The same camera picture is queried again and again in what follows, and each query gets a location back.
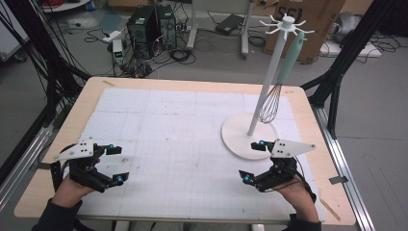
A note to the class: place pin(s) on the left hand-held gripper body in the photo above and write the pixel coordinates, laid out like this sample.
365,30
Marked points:
85,170

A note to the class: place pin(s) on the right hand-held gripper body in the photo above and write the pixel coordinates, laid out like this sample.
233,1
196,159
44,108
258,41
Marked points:
279,171

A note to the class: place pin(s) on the white utensil stand with hooks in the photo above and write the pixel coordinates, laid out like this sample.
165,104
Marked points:
253,141

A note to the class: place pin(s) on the person's left hand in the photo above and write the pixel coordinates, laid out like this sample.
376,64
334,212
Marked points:
69,192

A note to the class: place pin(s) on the person's right hand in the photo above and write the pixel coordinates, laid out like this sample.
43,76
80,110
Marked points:
300,199

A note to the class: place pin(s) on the white grid mat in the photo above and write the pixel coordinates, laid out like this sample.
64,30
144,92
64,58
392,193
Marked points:
192,166

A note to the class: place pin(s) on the grey tape piece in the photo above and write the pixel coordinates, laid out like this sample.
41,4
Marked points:
338,180

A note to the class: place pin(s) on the wooden strip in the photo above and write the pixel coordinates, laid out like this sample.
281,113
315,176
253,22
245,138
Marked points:
330,209

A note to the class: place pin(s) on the white device with green display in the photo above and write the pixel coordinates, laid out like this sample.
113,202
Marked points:
117,51

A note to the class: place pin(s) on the white power strip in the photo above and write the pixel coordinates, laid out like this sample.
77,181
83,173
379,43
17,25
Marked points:
111,36

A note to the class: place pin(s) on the white metal stand leg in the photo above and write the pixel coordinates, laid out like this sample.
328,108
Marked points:
246,32
192,29

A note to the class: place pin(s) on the large black computer tower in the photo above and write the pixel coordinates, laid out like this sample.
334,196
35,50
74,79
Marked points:
142,32

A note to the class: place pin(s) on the black flat case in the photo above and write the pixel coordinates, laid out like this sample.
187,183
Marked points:
229,24

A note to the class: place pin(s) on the narrow black computer tower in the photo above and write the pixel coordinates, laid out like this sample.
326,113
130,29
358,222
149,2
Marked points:
166,27

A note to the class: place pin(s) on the brown cardboard box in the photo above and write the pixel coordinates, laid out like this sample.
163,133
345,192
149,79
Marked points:
317,19

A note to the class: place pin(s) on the white flat board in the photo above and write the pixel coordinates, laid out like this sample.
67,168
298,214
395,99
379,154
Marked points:
369,51

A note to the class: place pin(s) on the grey rounded device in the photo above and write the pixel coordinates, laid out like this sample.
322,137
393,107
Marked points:
348,25

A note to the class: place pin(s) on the aluminium rail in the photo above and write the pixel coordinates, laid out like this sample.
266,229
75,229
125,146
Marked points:
22,163
340,160

